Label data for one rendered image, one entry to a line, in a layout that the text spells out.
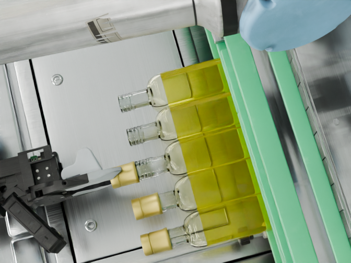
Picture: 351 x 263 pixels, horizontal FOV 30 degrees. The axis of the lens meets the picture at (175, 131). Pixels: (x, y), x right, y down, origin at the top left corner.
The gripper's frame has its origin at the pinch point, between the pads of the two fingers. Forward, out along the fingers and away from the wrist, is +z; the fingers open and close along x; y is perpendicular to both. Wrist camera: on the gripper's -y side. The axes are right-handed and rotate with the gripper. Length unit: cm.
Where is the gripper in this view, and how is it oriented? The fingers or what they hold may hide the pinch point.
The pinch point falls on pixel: (115, 177)
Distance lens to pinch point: 105.6
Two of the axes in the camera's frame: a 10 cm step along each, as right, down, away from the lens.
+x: 0.2, 2.4, 9.7
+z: 9.7, -2.6, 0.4
